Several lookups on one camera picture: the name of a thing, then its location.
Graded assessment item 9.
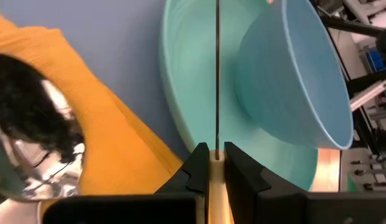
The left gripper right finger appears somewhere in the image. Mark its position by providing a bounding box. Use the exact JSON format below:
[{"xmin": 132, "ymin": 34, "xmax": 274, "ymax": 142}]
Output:
[{"xmin": 224, "ymin": 141, "xmax": 386, "ymax": 224}]

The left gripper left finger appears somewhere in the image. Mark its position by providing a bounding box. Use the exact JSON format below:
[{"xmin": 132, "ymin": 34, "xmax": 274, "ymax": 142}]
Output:
[{"xmin": 42, "ymin": 142, "xmax": 210, "ymax": 224}]

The yellow cloth napkin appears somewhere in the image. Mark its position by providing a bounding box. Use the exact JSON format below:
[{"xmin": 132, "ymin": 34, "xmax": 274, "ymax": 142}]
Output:
[{"xmin": 0, "ymin": 12, "xmax": 184, "ymax": 215}]

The knife with cream handle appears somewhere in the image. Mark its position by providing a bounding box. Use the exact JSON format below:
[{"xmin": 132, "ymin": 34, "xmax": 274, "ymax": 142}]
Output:
[{"xmin": 207, "ymin": 0, "xmax": 235, "ymax": 224}]

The blue round bowl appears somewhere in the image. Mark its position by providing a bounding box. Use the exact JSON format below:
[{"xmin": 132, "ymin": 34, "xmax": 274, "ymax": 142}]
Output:
[{"xmin": 235, "ymin": 0, "xmax": 355, "ymax": 151}]

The spoon with orange handle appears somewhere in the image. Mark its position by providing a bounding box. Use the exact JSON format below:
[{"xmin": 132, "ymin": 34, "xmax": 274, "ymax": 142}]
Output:
[{"xmin": 0, "ymin": 53, "xmax": 87, "ymax": 202}]

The teal round plate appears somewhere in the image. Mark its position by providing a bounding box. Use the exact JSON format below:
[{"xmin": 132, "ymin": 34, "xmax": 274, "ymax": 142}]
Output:
[{"xmin": 158, "ymin": 0, "xmax": 319, "ymax": 192}]

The silver aluminium extrusion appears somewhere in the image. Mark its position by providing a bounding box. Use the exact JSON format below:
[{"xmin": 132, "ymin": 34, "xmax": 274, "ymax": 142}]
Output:
[{"xmin": 349, "ymin": 77, "xmax": 386, "ymax": 113}]

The black aluminium table frame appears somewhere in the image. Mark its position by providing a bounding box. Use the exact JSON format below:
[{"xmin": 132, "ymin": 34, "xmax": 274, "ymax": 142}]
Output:
[{"xmin": 309, "ymin": 0, "xmax": 386, "ymax": 162}]

